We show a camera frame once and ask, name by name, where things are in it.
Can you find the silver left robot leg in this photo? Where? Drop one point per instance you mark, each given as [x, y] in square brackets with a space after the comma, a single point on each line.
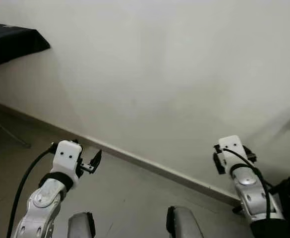
[81, 225]

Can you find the silver robot leg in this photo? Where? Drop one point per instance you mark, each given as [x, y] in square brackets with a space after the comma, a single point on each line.
[81, 225]
[184, 223]

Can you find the metal folding table leg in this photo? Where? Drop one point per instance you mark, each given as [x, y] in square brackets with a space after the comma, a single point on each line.
[8, 131]

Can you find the silver right robot leg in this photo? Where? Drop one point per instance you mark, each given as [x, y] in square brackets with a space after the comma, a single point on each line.
[184, 223]

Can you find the black tablecloth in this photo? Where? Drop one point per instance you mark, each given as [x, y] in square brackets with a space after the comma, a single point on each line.
[11, 42]

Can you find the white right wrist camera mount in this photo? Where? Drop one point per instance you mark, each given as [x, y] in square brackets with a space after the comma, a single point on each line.
[231, 151]

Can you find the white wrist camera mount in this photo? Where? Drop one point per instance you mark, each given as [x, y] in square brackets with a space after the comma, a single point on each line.
[65, 156]
[231, 151]

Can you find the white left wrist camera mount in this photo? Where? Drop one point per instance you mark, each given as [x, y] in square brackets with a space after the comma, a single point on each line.
[65, 156]

